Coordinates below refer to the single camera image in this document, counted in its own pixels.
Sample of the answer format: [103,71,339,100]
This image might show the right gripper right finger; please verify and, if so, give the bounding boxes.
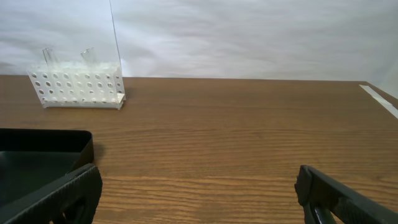
[294,164,398,224]

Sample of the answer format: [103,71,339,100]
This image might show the black tray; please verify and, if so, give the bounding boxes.
[0,128,95,208]

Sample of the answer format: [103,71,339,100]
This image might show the clear test tube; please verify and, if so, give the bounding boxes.
[80,47,98,67]
[42,47,58,68]

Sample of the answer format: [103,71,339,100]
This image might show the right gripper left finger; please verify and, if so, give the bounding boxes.
[0,164,103,224]

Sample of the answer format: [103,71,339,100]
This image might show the white test tube rack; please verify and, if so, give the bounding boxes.
[27,60,127,110]

